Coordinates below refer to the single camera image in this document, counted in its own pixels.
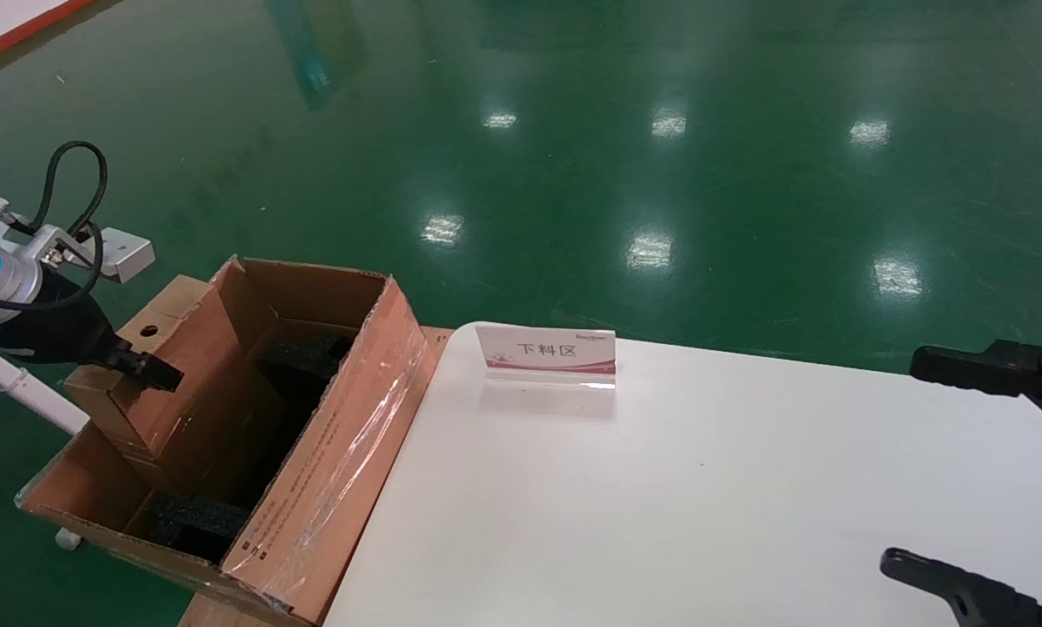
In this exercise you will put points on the large open cardboard box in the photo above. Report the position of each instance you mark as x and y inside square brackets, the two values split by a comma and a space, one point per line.
[329, 496]

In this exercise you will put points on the small cardboard box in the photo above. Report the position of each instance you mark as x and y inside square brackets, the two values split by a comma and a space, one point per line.
[199, 427]

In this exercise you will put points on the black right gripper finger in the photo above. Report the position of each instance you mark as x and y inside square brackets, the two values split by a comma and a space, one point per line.
[974, 596]
[965, 366]

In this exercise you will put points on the acrylic sign with Chinese text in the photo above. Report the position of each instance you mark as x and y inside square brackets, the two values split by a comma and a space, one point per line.
[547, 353]

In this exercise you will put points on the white pipe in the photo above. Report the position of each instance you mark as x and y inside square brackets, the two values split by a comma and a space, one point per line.
[24, 387]

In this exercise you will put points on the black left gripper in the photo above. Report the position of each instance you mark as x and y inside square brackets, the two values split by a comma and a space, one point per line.
[50, 335]

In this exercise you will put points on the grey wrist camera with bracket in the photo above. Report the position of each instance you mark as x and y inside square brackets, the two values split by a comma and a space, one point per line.
[120, 252]

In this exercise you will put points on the small white foot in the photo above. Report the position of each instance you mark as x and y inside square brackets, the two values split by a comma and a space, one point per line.
[68, 539]

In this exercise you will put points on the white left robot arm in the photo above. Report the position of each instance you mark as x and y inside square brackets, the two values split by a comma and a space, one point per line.
[7, 266]

